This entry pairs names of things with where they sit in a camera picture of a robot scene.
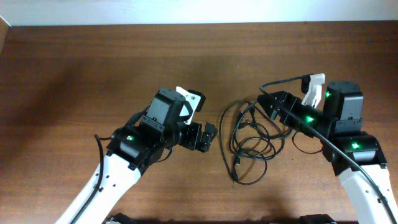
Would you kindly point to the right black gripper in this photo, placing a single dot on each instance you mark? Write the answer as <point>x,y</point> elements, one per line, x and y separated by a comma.
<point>278,103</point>

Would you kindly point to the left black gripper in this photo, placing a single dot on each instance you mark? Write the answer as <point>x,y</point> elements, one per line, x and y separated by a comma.
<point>192,142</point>

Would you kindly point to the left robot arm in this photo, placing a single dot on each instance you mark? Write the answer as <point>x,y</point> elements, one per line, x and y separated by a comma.
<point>166,122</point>

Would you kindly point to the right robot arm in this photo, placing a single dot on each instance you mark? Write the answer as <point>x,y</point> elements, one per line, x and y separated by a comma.
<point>356,157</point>

